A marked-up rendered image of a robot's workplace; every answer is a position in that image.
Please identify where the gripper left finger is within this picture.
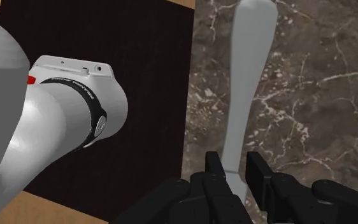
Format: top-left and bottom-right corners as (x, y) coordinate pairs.
(109, 151), (254, 224)

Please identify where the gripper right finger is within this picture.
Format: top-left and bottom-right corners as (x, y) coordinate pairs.
(245, 151), (358, 224)

